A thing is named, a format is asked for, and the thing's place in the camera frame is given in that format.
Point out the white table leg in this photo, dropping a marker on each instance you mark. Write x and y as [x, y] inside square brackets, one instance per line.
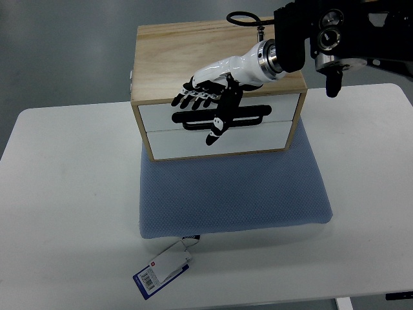
[344, 303]

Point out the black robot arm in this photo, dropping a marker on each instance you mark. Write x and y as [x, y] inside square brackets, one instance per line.
[342, 34]

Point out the black drawer handle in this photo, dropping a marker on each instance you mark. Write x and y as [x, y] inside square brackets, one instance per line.
[203, 119]

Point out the white hinge on cabinet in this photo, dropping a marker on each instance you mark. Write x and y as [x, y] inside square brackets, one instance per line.
[131, 81]

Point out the black object under table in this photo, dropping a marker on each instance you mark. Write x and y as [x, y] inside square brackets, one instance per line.
[399, 296]

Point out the wooden drawer cabinet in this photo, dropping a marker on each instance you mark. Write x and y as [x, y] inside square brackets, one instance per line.
[168, 55]

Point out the blue grey cushion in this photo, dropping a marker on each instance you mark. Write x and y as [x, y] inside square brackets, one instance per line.
[232, 193]

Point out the white blue product tag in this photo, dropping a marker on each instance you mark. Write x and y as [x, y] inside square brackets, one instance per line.
[163, 269]

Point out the white drawer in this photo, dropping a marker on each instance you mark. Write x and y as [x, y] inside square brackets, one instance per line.
[159, 117]

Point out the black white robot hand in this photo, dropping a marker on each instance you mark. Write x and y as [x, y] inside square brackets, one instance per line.
[225, 81]

